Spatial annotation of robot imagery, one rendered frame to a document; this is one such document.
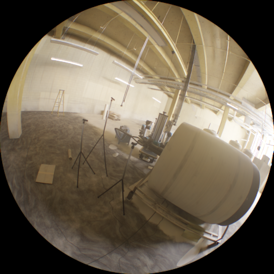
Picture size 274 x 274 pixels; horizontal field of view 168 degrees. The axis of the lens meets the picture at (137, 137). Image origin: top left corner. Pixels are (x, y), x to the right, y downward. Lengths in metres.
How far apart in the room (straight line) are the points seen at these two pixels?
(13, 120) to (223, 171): 5.35
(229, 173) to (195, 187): 0.55
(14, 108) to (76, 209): 3.61
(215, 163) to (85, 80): 9.35
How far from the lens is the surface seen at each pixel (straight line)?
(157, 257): 1.89
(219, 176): 1.47
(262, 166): 6.87
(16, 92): 4.06
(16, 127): 4.25
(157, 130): 3.37
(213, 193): 1.50
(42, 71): 9.04
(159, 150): 2.23
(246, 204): 2.02
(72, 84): 8.86
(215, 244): 2.49
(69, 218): 1.81
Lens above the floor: 1.68
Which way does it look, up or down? 17 degrees down
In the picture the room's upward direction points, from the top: 18 degrees clockwise
